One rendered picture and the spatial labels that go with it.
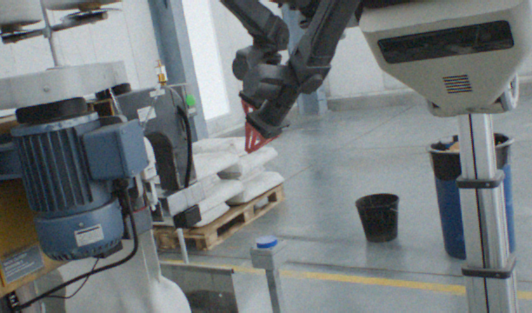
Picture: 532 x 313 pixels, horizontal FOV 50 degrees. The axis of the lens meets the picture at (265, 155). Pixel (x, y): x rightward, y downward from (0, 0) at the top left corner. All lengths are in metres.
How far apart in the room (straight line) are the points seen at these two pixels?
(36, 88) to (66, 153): 0.12
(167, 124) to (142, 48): 5.74
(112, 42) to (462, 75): 5.72
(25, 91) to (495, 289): 1.29
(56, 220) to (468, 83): 0.99
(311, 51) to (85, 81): 0.42
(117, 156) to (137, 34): 6.21
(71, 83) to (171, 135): 0.52
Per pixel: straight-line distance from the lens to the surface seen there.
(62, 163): 1.02
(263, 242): 1.62
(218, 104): 8.16
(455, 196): 3.32
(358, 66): 9.80
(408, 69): 1.46
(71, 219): 1.03
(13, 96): 1.01
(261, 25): 1.29
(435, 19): 1.34
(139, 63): 7.11
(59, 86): 0.99
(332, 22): 1.06
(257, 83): 1.13
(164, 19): 7.37
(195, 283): 1.91
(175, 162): 1.48
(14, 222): 1.19
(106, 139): 0.99
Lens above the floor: 1.40
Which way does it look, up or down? 11 degrees down
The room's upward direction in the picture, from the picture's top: 10 degrees counter-clockwise
